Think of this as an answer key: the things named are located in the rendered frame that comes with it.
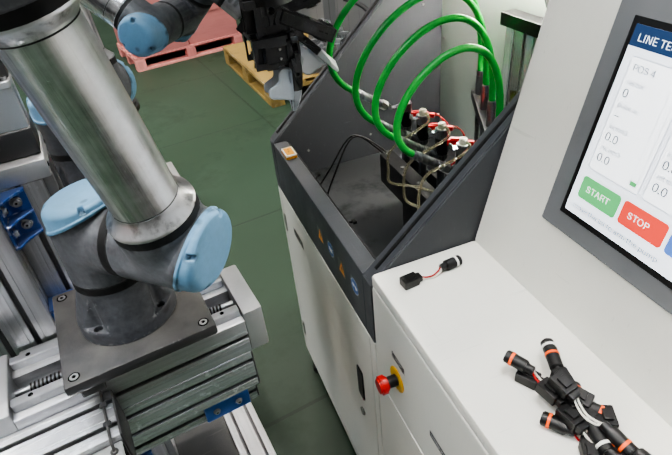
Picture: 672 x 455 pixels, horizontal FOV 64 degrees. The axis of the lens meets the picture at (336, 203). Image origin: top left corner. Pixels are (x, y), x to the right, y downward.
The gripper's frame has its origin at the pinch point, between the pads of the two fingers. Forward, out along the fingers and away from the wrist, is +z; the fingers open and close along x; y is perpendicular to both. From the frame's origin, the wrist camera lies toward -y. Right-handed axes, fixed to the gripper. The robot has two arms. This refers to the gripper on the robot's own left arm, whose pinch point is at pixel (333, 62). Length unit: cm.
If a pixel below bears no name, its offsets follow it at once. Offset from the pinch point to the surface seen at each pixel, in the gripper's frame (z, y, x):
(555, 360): 40, 13, 57
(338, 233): 21.2, 26.8, 10.9
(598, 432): 42, 15, 67
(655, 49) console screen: 22, -26, 52
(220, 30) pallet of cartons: -34, 40, -463
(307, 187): 15.0, 26.7, -8.9
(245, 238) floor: 43, 95, -142
